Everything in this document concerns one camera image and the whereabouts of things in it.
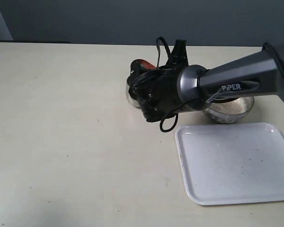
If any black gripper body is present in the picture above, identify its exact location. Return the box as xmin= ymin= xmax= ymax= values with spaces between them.
xmin=130 ymin=65 xmax=182 ymax=111

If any dark red wooden spoon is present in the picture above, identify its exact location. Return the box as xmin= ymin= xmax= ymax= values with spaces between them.
xmin=138 ymin=59 xmax=157 ymax=70

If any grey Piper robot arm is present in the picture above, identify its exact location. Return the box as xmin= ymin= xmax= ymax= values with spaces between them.
xmin=127 ymin=40 xmax=284 ymax=122

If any small steel cup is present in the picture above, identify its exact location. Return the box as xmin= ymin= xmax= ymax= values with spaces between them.
xmin=125 ymin=80 xmax=140 ymax=109

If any steel bowl of rice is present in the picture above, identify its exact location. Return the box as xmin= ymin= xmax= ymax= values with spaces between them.
xmin=203 ymin=97 xmax=255 ymax=124

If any white plastic tray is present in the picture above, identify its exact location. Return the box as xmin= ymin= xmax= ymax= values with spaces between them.
xmin=175 ymin=122 xmax=284 ymax=206

